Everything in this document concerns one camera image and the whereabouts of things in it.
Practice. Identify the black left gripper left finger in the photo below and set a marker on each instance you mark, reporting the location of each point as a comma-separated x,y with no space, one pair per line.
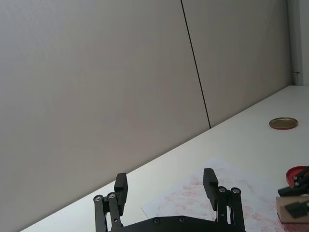
113,207

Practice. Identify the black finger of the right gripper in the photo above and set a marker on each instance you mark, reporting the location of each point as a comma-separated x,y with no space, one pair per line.
295,209
293,190

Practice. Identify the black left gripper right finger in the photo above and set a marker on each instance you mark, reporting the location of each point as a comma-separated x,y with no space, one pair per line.
227,205

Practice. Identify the wooden stamp block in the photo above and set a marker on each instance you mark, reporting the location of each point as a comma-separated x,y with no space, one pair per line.
281,210

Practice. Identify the white paper with red marks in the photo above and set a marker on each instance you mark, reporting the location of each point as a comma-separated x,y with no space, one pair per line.
193,200

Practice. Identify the round gold metal lid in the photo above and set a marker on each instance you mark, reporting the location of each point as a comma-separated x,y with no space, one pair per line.
283,123

